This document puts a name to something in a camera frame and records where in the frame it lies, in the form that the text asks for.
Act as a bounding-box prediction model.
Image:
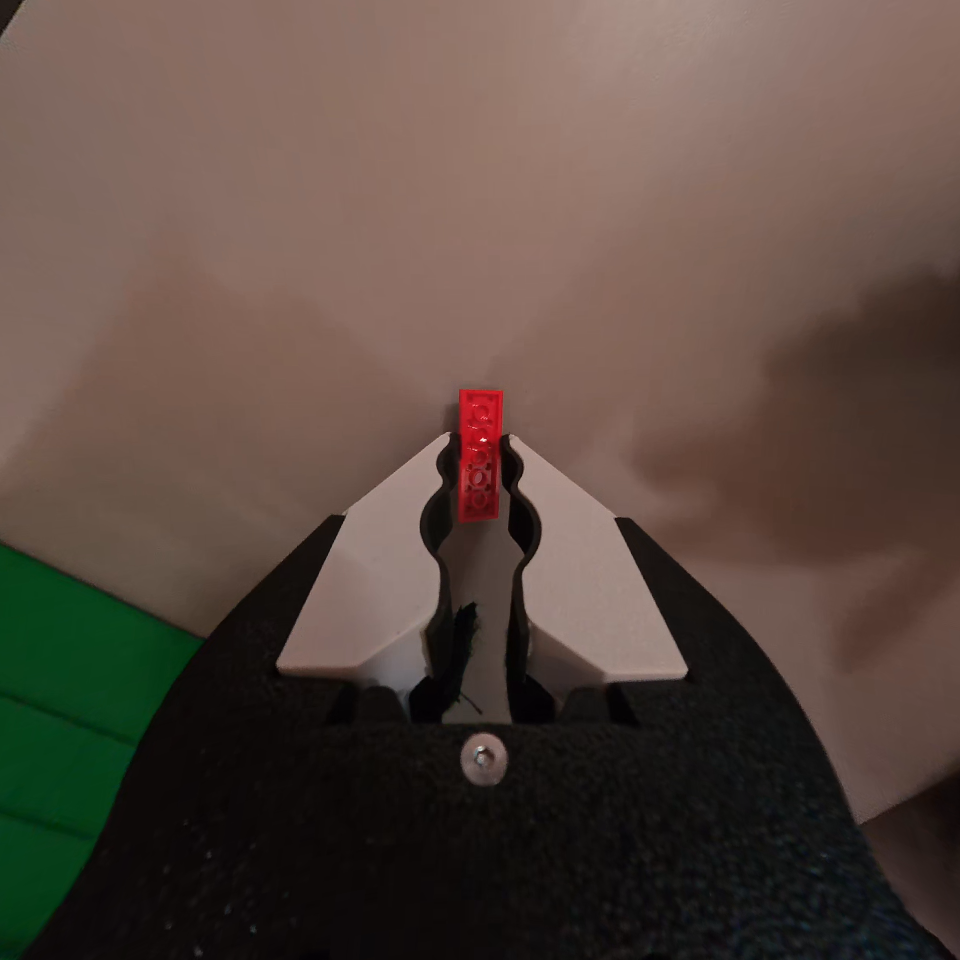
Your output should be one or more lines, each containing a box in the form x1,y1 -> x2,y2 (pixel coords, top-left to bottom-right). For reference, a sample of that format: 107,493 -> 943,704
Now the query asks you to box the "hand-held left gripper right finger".
502,432 -> 689,715

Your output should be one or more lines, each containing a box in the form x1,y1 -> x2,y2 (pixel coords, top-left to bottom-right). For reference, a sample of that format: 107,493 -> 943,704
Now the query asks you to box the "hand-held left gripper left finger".
275,432 -> 462,723

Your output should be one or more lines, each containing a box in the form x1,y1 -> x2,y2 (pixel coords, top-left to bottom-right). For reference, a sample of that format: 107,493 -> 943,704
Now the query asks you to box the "red long brick plate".
457,387 -> 504,522

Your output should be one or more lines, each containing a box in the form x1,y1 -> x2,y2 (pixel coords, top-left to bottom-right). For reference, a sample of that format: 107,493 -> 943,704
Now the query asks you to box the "green plastic bin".
0,540 -> 207,960

